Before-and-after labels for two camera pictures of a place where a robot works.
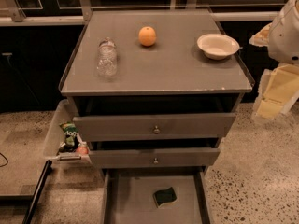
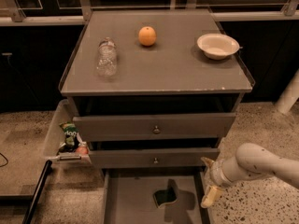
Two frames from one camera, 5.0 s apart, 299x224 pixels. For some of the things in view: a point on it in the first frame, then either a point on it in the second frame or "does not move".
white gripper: (285, 36) -> (215, 174)
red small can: (82, 150) does not move
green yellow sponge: (164, 196) does not move
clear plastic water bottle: (106, 58) does not move
